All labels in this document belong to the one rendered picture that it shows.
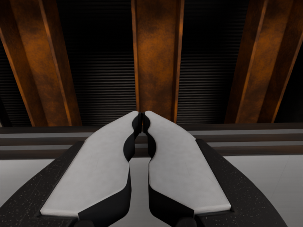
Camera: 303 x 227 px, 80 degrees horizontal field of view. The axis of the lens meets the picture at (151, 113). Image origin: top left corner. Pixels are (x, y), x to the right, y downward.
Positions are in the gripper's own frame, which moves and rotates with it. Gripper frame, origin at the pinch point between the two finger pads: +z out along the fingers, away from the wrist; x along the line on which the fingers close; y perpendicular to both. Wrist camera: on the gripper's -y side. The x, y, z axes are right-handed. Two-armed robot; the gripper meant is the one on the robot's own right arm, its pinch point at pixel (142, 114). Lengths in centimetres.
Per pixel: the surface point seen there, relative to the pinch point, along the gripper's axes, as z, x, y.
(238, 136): 8.9, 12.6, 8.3
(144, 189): 5.9, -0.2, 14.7
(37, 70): 24.6, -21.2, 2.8
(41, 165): 5.9, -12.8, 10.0
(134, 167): 5.9, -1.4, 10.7
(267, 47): 24.5, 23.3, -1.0
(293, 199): 5.8, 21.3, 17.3
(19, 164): 5.9, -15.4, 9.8
